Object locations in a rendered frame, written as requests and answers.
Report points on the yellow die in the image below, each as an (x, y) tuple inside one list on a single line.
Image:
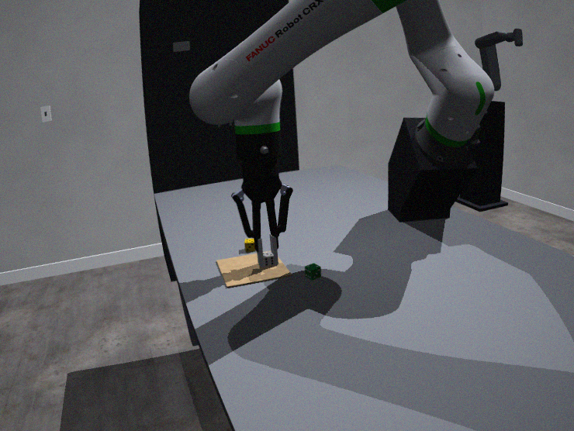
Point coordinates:
[(249, 245)]

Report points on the green die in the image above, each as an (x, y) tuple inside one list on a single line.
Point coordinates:
[(313, 271)]

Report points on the white die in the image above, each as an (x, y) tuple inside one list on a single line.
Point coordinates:
[(269, 259)]

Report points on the tan square mat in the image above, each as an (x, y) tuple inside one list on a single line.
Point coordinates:
[(243, 270)]

